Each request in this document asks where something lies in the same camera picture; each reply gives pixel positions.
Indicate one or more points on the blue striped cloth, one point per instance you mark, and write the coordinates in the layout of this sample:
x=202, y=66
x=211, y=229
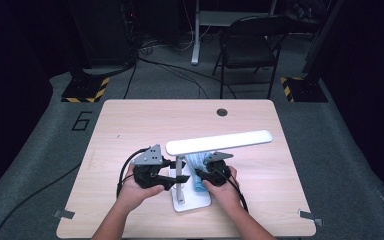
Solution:
x=196, y=161

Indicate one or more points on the round black table grommet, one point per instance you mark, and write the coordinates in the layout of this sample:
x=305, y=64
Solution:
x=222, y=112

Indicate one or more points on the grey tape piece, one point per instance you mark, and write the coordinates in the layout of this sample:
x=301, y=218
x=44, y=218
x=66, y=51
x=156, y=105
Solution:
x=308, y=216
x=64, y=214

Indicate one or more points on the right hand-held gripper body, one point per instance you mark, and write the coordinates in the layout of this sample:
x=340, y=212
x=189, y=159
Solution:
x=218, y=173

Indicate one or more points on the person's left hand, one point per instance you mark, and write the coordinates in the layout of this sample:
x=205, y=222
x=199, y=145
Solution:
x=133, y=193

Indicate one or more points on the white metal desk frame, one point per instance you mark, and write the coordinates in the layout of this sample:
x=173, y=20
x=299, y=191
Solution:
x=196, y=50

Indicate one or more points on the black folding chair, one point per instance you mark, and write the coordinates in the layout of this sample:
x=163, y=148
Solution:
x=246, y=50

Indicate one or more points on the white desk lamp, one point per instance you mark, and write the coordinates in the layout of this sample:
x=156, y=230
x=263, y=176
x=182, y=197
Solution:
x=220, y=141

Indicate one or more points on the person's right hand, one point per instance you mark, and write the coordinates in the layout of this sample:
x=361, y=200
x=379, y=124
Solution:
x=225, y=195

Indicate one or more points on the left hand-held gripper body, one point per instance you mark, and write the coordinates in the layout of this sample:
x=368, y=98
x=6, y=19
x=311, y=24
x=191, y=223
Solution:
x=146, y=156

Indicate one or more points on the black equipment cabinet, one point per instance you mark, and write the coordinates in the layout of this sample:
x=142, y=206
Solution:
x=106, y=33

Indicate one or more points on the black stand with striped base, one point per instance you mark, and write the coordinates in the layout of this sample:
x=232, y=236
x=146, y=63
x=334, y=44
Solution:
x=308, y=90
x=83, y=88

